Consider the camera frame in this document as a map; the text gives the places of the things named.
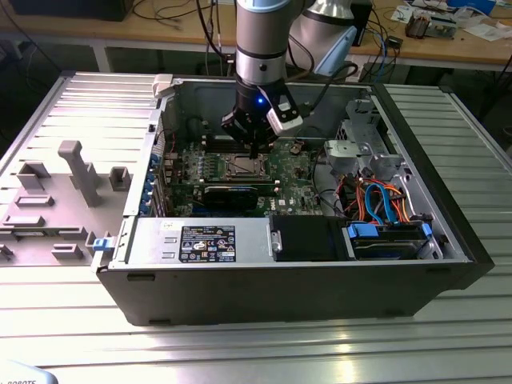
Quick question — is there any blue cardboard box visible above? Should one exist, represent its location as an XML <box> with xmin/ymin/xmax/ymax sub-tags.
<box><xmin>446</xmin><ymin>0</ymin><xmax>499</xmax><ymax>14</ymax></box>

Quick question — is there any metal socket cover frame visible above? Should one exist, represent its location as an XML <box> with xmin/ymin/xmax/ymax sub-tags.
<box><xmin>226</xmin><ymin>154</ymin><xmax>266</xmax><ymax>178</ymax></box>

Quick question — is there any pale teach pendant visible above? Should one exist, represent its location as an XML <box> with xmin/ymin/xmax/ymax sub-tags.
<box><xmin>0</xmin><ymin>358</ymin><xmax>56</xmax><ymax>384</ymax></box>

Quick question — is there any blue hanging cable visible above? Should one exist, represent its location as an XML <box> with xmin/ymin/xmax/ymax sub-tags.
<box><xmin>378</xmin><ymin>34</ymin><xmax>395</xmax><ymax>83</ymax></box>

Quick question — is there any CPU socket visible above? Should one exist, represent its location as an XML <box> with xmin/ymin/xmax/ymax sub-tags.
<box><xmin>222</xmin><ymin>153</ymin><xmax>269</xmax><ymax>180</ymax></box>

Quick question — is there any blue plastic latch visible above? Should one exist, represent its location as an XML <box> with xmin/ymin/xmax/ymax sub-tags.
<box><xmin>91</xmin><ymin>236</ymin><xmax>116</xmax><ymax>254</ymax></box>

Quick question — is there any copper coil transformer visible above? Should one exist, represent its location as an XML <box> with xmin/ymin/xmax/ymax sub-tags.
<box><xmin>405</xmin><ymin>10</ymin><xmax>432</xmax><ymax>40</ymax></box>

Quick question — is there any black open PC case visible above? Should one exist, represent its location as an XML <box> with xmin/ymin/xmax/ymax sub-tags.
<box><xmin>94</xmin><ymin>70</ymin><xmax>496</xmax><ymax>327</ymax></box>

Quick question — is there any blue flat wire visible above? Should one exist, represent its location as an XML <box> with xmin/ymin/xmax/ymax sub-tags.
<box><xmin>362</xmin><ymin>180</ymin><xmax>402</xmax><ymax>226</ymax></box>

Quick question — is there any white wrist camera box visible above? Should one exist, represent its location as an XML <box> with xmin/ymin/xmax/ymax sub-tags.
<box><xmin>266</xmin><ymin>102</ymin><xmax>304</xmax><ymax>135</ymax></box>

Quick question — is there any silver metal drive cage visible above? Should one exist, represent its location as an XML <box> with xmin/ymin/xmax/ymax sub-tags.
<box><xmin>334</xmin><ymin>98</ymin><xmax>406</xmax><ymax>179</ymax></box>

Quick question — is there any black graphics card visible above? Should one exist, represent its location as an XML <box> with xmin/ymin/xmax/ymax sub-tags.
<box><xmin>201</xmin><ymin>182</ymin><xmax>264</xmax><ymax>212</ymax></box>

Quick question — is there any grey parts rack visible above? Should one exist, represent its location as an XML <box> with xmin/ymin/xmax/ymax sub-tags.
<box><xmin>0</xmin><ymin>139</ymin><xmax>136</xmax><ymax>268</ymax></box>

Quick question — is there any black box on desk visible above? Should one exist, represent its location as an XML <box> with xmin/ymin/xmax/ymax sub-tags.
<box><xmin>10</xmin><ymin>0</ymin><xmax>130</xmax><ymax>23</ymax></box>

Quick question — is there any orange wire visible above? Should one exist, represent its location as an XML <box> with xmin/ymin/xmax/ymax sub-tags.
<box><xmin>347</xmin><ymin>178</ymin><xmax>369</xmax><ymax>222</ymax></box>
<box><xmin>383</xmin><ymin>182</ymin><xmax>415</xmax><ymax>223</ymax></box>

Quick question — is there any hard disk blue carrier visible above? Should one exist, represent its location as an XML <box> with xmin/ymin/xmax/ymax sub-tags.
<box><xmin>344</xmin><ymin>221</ymin><xmax>435</xmax><ymax>262</ymax></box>

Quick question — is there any wooden desk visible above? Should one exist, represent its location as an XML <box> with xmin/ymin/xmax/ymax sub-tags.
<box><xmin>0</xmin><ymin>0</ymin><xmax>512</xmax><ymax>67</ymax></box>

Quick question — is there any black camera cable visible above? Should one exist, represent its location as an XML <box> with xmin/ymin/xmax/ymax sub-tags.
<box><xmin>298</xmin><ymin>62</ymin><xmax>359</xmax><ymax>121</ymax></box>

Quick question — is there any grey metal device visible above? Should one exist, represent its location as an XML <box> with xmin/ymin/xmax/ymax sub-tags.
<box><xmin>430</xmin><ymin>14</ymin><xmax>458</xmax><ymax>40</ymax></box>

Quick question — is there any thick black sleeved cable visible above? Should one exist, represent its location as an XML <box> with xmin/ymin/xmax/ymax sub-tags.
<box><xmin>310</xmin><ymin>147</ymin><xmax>345</xmax><ymax>219</ymax></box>

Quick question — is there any black plastic shroud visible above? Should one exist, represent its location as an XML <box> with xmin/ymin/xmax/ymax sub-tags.
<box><xmin>268</xmin><ymin>214</ymin><xmax>348</xmax><ymax>263</ymax></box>

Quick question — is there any silver power supply unit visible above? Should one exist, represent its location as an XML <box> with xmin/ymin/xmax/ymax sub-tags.
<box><xmin>110</xmin><ymin>218</ymin><xmax>278</xmax><ymax>268</ymax></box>

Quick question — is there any white paper sheet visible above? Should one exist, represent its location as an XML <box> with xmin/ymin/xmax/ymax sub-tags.
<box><xmin>470</xmin><ymin>22</ymin><xmax>511</xmax><ymax>42</ymax></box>

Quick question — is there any green motherboard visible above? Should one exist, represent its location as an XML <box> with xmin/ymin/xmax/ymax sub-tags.
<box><xmin>162</xmin><ymin>134</ymin><xmax>323</xmax><ymax>220</ymax></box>

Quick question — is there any silver metal bracket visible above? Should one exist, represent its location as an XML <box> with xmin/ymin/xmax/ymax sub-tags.
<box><xmin>322</xmin><ymin>138</ymin><xmax>363</xmax><ymax>174</ymax></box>

